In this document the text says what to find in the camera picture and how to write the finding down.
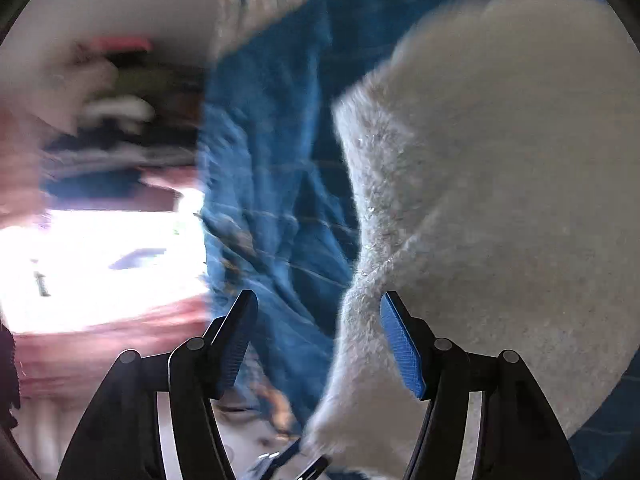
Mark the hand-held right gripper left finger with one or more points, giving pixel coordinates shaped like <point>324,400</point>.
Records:
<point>235,347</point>

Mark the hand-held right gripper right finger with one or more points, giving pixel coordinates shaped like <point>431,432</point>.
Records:
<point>402,347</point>

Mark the white fluffy garment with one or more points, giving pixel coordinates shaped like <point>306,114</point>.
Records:
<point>475,200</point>

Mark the blurred pile of clothes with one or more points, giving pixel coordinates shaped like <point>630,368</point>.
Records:
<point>120,110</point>

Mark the patterned pastel quilt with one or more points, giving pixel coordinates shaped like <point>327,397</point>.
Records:
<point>260,0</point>

